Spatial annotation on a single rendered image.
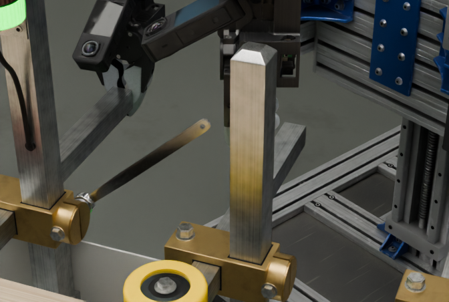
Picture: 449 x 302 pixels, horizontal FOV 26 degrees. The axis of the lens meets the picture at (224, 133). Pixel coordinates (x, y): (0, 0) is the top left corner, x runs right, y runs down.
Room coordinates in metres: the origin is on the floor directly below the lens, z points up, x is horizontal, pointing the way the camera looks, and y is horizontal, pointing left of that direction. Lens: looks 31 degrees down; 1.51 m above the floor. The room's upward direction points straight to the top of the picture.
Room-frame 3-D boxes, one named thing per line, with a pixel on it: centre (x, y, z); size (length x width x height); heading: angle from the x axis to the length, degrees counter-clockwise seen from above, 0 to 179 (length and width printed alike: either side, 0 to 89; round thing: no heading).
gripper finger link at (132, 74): (1.21, 0.12, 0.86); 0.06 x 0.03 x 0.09; 159
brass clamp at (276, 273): (0.82, -0.01, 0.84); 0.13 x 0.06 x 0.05; 69
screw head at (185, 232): (0.84, 0.04, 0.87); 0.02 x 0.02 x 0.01
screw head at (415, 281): (0.75, -0.19, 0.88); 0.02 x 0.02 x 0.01
